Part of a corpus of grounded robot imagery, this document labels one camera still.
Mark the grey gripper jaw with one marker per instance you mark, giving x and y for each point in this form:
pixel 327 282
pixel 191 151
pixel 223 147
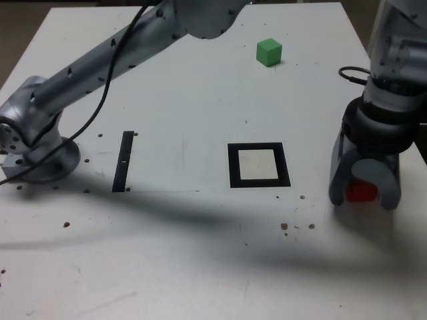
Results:
pixel 372 170
pixel 337 173

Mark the red cube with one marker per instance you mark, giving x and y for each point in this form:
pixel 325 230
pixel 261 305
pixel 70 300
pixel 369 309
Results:
pixel 362 193

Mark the green cube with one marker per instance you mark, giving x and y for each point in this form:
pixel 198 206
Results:
pixel 268 52

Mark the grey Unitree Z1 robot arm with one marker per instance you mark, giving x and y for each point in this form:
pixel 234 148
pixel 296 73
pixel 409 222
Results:
pixel 83 66

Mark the black tape square outline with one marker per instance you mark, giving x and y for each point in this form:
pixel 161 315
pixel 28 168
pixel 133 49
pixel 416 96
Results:
pixel 233 166

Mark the black tape strip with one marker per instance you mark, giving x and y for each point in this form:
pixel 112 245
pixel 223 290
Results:
pixel 121 163

